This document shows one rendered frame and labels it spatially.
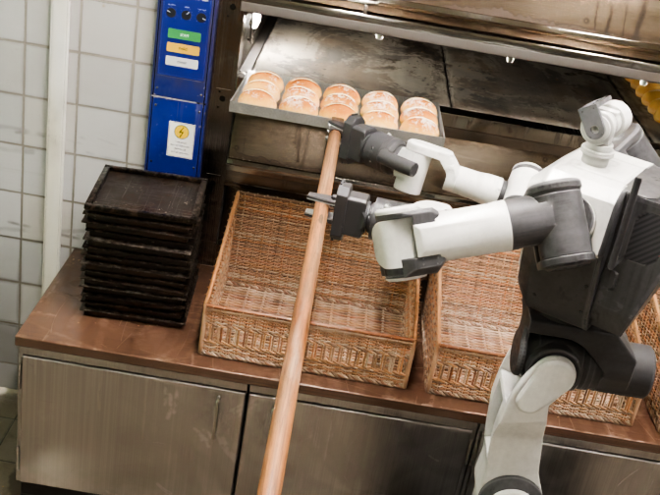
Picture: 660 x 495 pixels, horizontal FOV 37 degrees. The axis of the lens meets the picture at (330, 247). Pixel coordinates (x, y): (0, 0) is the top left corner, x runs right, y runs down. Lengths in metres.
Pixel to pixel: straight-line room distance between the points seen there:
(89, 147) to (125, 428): 0.82
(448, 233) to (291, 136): 1.22
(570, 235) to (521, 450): 0.63
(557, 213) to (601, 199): 0.14
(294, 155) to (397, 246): 1.16
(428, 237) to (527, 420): 0.57
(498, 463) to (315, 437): 0.62
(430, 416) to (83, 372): 0.90
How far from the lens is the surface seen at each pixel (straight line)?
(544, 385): 2.06
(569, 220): 1.73
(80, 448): 2.80
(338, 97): 2.60
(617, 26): 2.78
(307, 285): 1.70
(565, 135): 2.86
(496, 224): 1.71
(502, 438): 2.18
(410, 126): 2.53
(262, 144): 2.85
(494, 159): 2.88
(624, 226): 1.83
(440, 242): 1.70
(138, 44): 2.84
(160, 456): 2.76
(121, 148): 2.94
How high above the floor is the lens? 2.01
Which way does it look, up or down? 26 degrees down
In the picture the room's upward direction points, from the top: 10 degrees clockwise
